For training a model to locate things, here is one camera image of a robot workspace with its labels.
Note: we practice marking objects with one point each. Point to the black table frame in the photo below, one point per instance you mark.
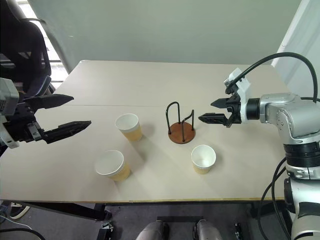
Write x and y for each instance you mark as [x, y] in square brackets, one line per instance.
[75, 210]

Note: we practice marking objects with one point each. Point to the silver right robot leg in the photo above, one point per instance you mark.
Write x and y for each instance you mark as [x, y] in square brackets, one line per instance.
[208, 231]

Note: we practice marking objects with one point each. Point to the silver left robot leg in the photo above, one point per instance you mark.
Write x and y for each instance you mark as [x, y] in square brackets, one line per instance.
[152, 231]

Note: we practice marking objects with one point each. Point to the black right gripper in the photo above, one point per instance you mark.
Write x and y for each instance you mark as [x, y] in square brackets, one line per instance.
[235, 107]

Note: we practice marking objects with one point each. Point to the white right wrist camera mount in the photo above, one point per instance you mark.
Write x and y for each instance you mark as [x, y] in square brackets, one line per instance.
[243, 86]

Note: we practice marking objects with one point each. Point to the black stand base bar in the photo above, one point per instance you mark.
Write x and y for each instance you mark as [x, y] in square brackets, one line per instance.
[180, 219]

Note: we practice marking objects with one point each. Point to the black office chair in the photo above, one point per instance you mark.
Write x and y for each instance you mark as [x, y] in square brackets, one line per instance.
[25, 52]

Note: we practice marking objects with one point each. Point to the yellow ribbed paper cup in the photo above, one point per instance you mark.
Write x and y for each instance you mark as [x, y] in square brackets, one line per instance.
[203, 167]
[117, 172]
[131, 131]

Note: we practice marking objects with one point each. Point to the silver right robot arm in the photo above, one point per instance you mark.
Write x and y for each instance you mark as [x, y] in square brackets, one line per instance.
[287, 112]

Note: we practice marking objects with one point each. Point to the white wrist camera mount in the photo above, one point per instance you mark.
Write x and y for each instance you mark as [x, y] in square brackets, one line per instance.
[243, 86]
[7, 93]

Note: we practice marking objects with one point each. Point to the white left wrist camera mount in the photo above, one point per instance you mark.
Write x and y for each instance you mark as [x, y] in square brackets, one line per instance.
[7, 93]

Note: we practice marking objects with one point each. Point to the silver robot leg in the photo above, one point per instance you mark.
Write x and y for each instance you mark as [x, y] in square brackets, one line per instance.
[152, 231]
[208, 231]

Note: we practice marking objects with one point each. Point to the black white sneaker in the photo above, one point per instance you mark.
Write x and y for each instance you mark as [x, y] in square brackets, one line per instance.
[18, 211]

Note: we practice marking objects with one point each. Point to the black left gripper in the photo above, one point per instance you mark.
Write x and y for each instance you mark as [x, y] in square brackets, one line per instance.
[21, 123]

